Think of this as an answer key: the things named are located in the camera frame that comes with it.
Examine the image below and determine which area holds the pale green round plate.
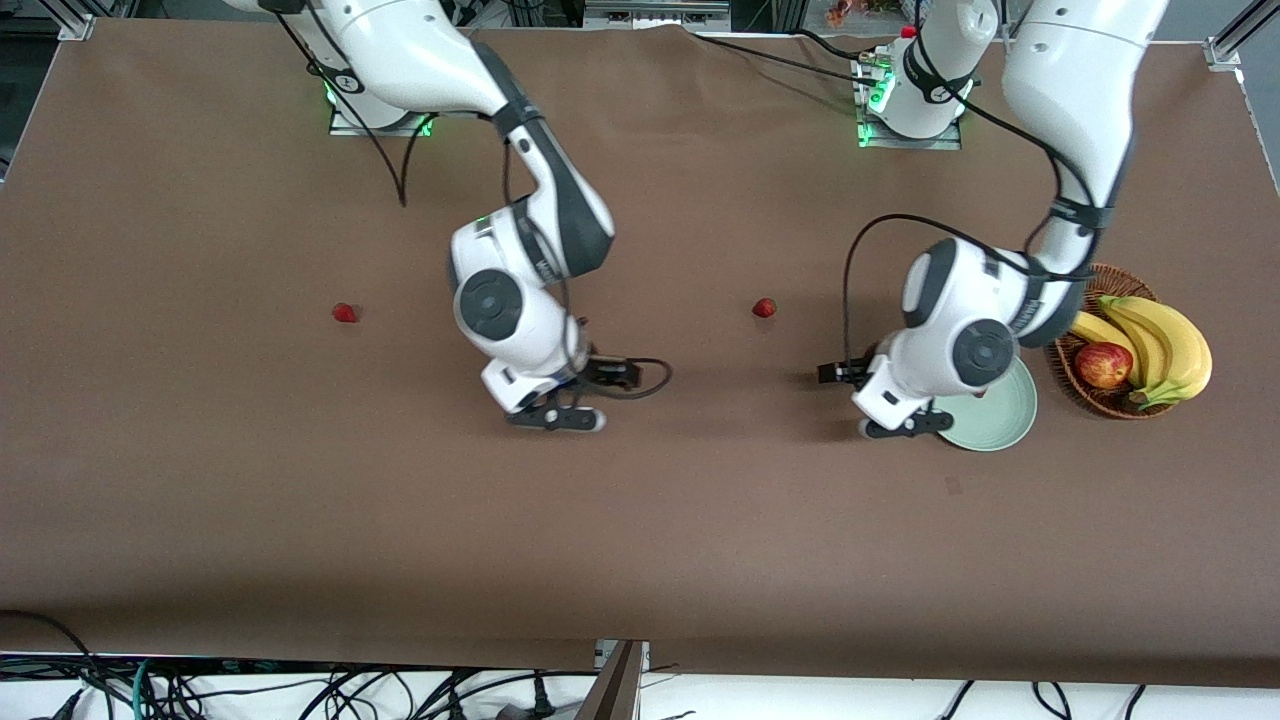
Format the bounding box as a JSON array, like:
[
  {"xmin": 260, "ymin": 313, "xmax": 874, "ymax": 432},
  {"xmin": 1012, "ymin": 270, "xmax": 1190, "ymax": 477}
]
[{"xmin": 938, "ymin": 355, "xmax": 1039, "ymax": 453}]

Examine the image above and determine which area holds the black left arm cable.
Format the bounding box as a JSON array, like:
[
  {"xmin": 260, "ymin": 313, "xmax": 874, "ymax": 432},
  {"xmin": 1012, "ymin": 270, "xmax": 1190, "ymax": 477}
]
[{"xmin": 843, "ymin": 0, "xmax": 1066, "ymax": 369}]

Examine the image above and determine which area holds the short black base cable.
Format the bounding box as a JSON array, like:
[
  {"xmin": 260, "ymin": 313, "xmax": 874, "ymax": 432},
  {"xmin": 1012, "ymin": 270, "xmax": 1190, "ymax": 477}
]
[{"xmin": 795, "ymin": 28, "xmax": 866, "ymax": 61}]

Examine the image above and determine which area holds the red apple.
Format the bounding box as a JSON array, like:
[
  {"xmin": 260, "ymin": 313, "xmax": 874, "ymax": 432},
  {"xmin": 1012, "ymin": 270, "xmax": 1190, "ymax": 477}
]
[{"xmin": 1074, "ymin": 342, "xmax": 1135, "ymax": 390}]

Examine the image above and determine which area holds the grey metal rail unit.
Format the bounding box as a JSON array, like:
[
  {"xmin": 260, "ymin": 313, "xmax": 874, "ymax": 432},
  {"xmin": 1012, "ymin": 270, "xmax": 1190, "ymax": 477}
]
[{"xmin": 583, "ymin": 0, "xmax": 731, "ymax": 31}]

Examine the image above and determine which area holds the aluminium frame profile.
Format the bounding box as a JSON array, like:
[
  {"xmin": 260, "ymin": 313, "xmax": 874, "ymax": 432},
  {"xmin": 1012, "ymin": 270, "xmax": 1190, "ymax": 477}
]
[
  {"xmin": 1205, "ymin": 0, "xmax": 1280, "ymax": 73},
  {"xmin": 40, "ymin": 0, "xmax": 96, "ymax": 41}
]

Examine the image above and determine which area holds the brown wicker basket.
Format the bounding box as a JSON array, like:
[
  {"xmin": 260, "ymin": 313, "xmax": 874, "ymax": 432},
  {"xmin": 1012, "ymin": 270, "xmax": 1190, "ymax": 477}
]
[{"xmin": 1046, "ymin": 263, "xmax": 1181, "ymax": 420}]

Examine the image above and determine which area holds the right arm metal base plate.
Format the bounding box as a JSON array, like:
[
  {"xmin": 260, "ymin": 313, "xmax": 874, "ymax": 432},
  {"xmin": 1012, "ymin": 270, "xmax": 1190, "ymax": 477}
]
[{"xmin": 328, "ymin": 95, "xmax": 433, "ymax": 138}]

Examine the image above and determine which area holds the yellow banana bunch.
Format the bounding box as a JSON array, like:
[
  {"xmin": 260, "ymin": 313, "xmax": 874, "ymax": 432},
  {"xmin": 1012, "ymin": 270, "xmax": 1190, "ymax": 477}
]
[{"xmin": 1068, "ymin": 295, "xmax": 1213, "ymax": 411}]

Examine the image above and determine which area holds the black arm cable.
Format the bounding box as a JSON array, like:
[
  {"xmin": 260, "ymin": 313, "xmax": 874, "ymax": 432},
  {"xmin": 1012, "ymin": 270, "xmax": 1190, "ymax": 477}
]
[
  {"xmin": 270, "ymin": 0, "xmax": 673, "ymax": 401},
  {"xmin": 843, "ymin": 0, "xmax": 1066, "ymax": 369}
]

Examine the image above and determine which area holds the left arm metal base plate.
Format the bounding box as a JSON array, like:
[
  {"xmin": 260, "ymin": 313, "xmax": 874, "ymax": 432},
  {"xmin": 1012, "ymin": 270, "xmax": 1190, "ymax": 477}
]
[{"xmin": 855, "ymin": 55, "xmax": 963, "ymax": 151}]

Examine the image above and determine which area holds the small orange red clutter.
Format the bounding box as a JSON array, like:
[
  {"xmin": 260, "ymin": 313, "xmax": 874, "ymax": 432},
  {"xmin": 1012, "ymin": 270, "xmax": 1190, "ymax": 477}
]
[{"xmin": 825, "ymin": 0, "xmax": 901, "ymax": 26}]

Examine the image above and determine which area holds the large table cover sheet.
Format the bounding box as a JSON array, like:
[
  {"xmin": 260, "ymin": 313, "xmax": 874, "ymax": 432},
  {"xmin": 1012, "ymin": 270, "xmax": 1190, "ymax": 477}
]
[{"xmin": 0, "ymin": 18, "xmax": 1280, "ymax": 689}]

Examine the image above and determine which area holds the black looped floor cable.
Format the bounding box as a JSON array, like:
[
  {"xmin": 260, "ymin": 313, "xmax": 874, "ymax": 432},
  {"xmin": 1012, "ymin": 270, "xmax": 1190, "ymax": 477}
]
[{"xmin": 0, "ymin": 608, "xmax": 116, "ymax": 720}]

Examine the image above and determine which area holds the long black base cable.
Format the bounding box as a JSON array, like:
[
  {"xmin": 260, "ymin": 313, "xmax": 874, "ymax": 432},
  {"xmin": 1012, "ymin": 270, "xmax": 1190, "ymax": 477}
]
[{"xmin": 690, "ymin": 33, "xmax": 881, "ymax": 86}]

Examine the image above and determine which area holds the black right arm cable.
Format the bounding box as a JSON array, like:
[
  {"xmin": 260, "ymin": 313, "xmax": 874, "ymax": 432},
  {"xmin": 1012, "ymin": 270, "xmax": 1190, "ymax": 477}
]
[{"xmin": 270, "ymin": 0, "xmax": 673, "ymax": 401}]

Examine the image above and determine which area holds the brown metal post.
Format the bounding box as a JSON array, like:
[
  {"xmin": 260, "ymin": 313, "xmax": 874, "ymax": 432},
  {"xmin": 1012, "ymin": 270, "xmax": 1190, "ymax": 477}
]
[{"xmin": 575, "ymin": 640, "xmax": 651, "ymax": 720}]

